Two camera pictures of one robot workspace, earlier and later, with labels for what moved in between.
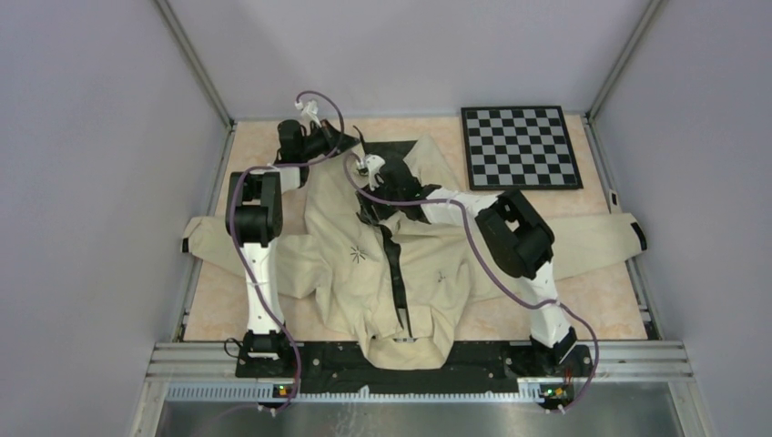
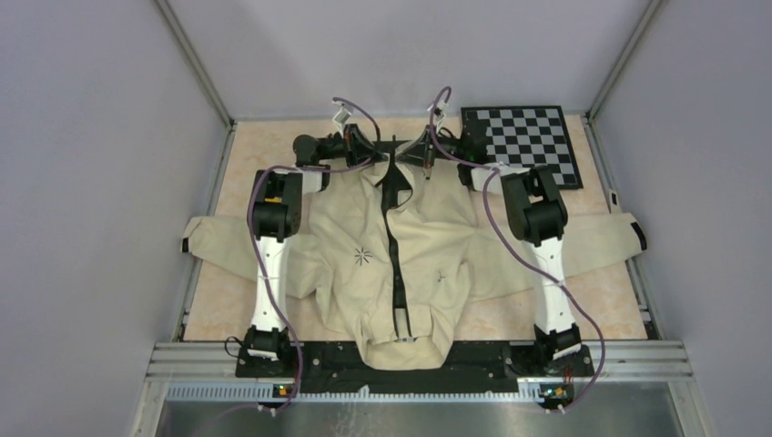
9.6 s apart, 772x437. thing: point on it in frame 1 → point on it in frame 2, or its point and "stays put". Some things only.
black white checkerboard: [518, 148] stays put
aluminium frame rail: [622, 371] stays put
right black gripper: [368, 214] → [420, 151]
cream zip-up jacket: [381, 258] stays put
